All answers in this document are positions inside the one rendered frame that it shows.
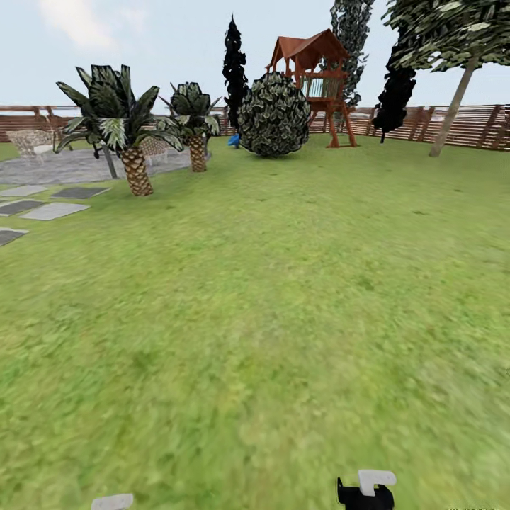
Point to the charcoal grill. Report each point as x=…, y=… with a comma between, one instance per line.
x=96, y=150

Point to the garden chair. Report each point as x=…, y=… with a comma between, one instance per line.
x=152, y=147
x=30, y=146

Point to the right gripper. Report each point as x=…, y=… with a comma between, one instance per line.
x=353, y=498

